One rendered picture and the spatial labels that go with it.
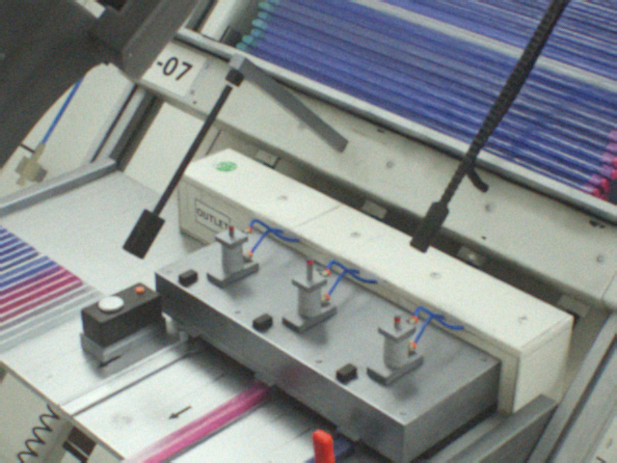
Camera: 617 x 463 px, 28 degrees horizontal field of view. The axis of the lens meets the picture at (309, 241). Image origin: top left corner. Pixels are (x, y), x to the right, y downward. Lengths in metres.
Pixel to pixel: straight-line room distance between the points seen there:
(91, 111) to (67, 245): 2.47
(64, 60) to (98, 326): 0.60
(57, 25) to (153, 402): 0.61
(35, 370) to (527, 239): 0.50
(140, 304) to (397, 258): 0.26
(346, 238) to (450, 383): 0.23
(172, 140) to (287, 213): 2.31
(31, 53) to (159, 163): 2.98
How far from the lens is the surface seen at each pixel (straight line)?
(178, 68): 1.53
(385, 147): 1.31
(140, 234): 1.18
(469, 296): 1.18
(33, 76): 0.63
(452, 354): 1.13
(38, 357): 1.25
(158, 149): 3.63
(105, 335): 1.22
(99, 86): 3.90
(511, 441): 1.13
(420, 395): 1.08
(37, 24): 0.63
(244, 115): 1.44
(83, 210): 1.50
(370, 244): 1.25
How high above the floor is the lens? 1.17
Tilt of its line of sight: 3 degrees up
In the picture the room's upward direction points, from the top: 30 degrees clockwise
